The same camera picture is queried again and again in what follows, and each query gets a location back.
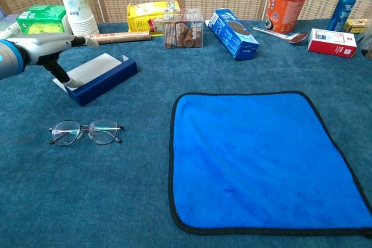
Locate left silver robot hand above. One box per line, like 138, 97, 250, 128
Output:
13, 32, 99, 92

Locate blue glasses case grey lining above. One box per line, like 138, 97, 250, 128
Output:
52, 52, 139, 107

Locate wire-frame eyeglasses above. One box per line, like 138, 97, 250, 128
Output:
48, 118, 125, 146

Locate green tissue pack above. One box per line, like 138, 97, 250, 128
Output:
16, 4, 73, 35

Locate pastel tissue multipack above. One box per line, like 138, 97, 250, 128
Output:
0, 22, 23, 41

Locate pale blue tissue bag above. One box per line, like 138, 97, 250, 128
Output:
0, 12, 18, 25

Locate white paper cup stack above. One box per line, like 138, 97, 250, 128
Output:
59, 0, 101, 37

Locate brown paper wrapped roll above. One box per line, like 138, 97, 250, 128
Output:
85, 30, 152, 45

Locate yellow bread package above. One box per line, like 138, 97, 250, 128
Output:
126, 0, 181, 37

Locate clear box brown cookies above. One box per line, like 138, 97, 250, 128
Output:
162, 8, 205, 49

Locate teal table carpet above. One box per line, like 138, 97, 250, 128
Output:
0, 18, 372, 248

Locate long blue cookie box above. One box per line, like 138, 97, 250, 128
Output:
205, 8, 260, 62

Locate orange instant noodle tub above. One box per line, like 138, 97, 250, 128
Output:
264, 0, 313, 34

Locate blue cloth black trim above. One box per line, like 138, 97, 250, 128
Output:
168, 90, 372, 239

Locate metal spoon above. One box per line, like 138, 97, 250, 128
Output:
252, 26, 309, 44

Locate red white small box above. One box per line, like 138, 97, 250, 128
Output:
307, 28, 357, 59

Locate blue spray bottle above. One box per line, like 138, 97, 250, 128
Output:
326, 0, 363, 32

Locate yellow brown small box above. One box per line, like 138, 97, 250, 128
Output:
344, 18, 369, 34

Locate clear bag of biscuits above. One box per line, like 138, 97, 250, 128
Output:
360, 31, 372, 59

